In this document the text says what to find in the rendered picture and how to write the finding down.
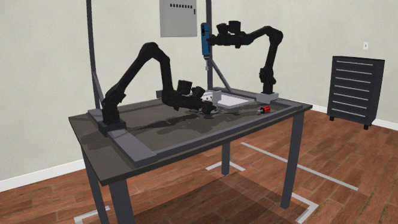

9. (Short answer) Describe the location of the red hand nut driver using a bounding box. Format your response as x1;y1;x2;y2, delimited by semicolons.
257;106;270;114

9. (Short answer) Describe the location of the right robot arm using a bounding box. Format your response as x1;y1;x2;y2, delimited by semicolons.
101;42;205;125

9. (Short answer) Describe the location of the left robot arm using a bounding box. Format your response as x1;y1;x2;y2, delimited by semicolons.
216;20;284;95

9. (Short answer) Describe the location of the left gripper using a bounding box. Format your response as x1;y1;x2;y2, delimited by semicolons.
206;33;233;46

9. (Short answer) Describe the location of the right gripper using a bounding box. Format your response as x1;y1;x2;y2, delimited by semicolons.
188;96;216;114

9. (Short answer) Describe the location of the white metal bracket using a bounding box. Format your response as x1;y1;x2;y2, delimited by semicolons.
203;90;221;102

